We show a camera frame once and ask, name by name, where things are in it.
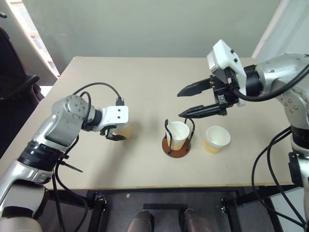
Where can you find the black office chair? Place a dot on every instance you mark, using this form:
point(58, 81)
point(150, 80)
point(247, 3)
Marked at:
point(14, 72)

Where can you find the dark rounded robot foot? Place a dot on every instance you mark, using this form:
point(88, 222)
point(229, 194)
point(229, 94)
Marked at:
point(195, 222)
point(141, 221)

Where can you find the black metal table frame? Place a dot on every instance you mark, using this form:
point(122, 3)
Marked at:
point(237, 200)

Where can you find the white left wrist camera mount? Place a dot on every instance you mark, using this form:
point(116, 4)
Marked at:
point(118, 114)

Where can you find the black flat floor plate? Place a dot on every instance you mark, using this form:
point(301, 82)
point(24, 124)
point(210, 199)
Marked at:
point(165, 207)

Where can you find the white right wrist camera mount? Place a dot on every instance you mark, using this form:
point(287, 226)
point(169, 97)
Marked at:
point(225, 55)

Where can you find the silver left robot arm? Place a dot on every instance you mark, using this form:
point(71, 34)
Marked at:
point(60, 125)

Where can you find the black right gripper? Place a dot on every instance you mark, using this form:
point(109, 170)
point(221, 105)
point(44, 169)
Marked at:
point(225, 94)

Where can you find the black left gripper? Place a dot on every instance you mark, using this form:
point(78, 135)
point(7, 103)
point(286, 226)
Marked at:
point(109, 131)

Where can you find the window with blinds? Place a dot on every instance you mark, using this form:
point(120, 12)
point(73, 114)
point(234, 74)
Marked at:
point(31, 31)

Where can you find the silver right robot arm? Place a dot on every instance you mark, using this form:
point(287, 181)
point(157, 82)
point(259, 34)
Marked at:
point(277, 70)

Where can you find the black zip tie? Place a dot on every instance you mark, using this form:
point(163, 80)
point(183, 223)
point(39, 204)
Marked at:
point(72, 168)

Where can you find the white wall panel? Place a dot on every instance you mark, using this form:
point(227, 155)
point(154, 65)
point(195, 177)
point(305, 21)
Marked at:
point(277, 26)

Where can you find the paper cup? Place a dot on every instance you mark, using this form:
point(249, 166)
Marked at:
point(127, 131)
point(178, 131)
point(217, 137)

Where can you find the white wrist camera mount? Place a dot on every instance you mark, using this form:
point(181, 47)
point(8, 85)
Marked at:
point(225, 55)
point(118, 114)

